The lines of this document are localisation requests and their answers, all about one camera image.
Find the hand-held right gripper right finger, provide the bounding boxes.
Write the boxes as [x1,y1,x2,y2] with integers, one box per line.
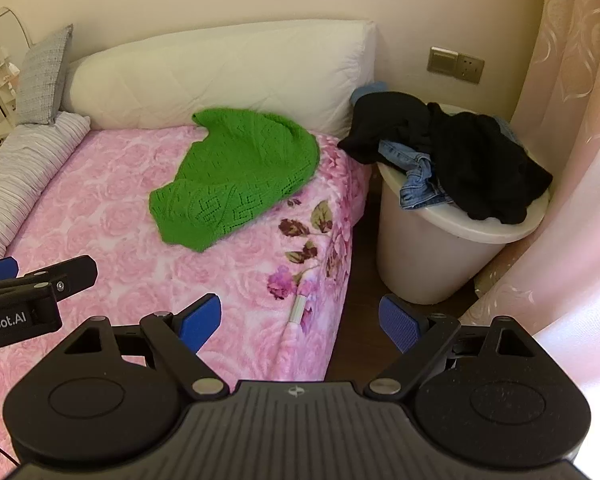
[364,294,541,402]

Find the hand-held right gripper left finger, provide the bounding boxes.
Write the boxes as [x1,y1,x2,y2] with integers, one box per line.
[60,292,231,402]

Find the green knitted sweater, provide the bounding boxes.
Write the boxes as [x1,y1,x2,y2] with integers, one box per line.
[148,107,322,254]

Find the pink floral blanket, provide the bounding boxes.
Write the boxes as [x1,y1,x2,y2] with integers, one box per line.
[0,126,373,463]

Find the white laundry basket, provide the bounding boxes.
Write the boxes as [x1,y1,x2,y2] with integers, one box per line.
[375,104,552,306]

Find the white blanket tag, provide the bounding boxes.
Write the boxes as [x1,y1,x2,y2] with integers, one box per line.
[287,295,309,326]

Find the striped lilac duvet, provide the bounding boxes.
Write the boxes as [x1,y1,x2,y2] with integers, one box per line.
[0,111,92,266]

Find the blue jeans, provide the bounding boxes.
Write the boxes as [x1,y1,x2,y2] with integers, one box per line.
[377,116,526,211]

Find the black garment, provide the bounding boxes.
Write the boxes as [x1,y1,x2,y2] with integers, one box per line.
[337,91,554,226]

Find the white dressing table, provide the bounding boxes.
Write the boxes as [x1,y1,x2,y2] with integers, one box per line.
[0,42,23,148]

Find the grey cushion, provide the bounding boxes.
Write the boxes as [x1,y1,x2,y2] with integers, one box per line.
[16,24,75,126]

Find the blue cloth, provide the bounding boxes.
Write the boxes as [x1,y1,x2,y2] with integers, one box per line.
[350,81,389,106]

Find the oval mirror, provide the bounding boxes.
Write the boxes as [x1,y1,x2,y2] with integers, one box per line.
[0,6,33,52]

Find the white quilted headboard cushion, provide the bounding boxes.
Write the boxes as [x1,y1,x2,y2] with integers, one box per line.
[60,19,379,141]

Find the pink patterned curtain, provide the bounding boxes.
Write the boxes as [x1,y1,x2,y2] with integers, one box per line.
[460,0,600,356]

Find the brass wall socket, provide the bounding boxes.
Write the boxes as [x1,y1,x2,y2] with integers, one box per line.
[452,52,486,85]

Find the brass wall switch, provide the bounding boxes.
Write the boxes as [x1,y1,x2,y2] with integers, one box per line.
[427,46,458,77]

